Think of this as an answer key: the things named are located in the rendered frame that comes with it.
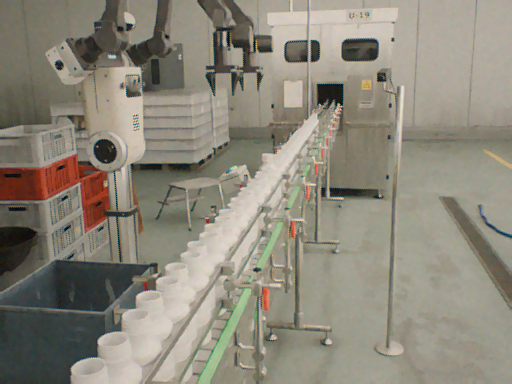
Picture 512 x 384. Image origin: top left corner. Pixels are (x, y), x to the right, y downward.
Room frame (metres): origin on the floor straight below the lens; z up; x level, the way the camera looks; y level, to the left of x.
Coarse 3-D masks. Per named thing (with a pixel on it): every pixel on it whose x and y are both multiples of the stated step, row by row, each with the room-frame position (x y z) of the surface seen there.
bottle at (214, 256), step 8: (208, 232) 0.99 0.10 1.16; (200, 240) 0.96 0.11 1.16; (208, 240) 0.96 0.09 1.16; (216, 240) 0.96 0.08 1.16; (208, 248) 0.96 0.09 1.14; (216, 248) 0.96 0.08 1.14; (208, 256) 0.95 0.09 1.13; (216, 256) 0.96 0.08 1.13; (224, 256) 0.97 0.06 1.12; (216, 264) 0.95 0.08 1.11; (224, 280) 0.96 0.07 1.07; (216, 288) 0.95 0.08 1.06; (216, 296) 0.95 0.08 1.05; (216, 304) 0.95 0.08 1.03; (224, 312) 0.96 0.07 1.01
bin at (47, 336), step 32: (32, 288) 1.33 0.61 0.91; (64, 288) 1.44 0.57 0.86; (96, 288) 1.42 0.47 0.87; (128, 288) 1.22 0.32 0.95; (0, 320) 1.14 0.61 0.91; (32, 320) 1.12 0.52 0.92; (64, 320) 1.11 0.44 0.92; (96, 320) 1.09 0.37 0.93; (0, 352) 1.14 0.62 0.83; (32, 352) 1.12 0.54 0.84; (64, 352) 1.11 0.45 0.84; (96, 352) 1.09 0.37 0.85
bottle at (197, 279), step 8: (184, 256) 0.87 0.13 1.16; (192, 256) 0.88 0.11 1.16; (200, 256) 0.85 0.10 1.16; (192, 264) 0.84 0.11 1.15; (200, 264) 0.85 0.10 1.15; (192, 272) 0.84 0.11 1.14; (200, 272) 0.85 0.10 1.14; (192, 280) 0.84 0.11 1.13; (200, 280) 0.84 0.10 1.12; (208, 280) 0.86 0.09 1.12; (200, 288) 0.84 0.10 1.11; (208, 296) 0.85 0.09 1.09; (208, 304) 0.85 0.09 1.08; (200, 312) 0.84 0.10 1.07; (208, 312) 0.85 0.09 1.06; (200, 320) 0.83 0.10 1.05; (208, 320) 0.85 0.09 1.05; (200, 328) 0.83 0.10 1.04; (200, 336) 0.83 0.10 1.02; (208, 336) 0.85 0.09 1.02
